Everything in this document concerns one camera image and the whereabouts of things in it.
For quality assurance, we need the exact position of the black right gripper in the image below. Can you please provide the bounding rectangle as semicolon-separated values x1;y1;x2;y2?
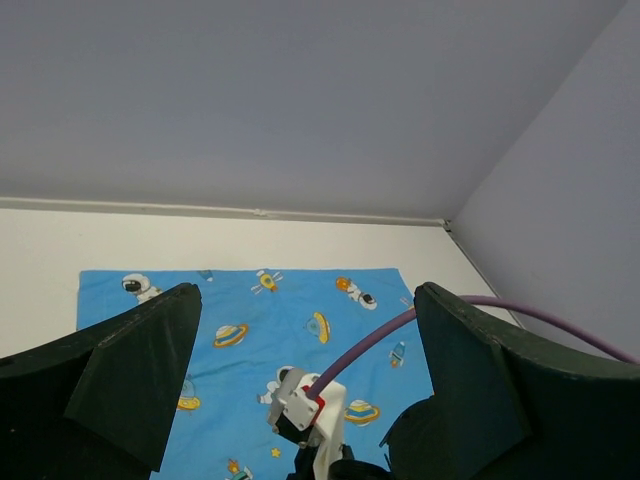
285;445;390;480

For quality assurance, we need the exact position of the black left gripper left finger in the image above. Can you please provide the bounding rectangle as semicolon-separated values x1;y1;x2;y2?
1;283;202;479

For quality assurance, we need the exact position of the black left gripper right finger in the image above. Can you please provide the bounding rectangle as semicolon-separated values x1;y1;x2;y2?
384;283;639;479

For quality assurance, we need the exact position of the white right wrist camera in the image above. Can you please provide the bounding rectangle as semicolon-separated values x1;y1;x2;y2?
267;368;347;462

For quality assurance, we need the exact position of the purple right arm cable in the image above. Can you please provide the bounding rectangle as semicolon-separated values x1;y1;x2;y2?
307;294;640;401

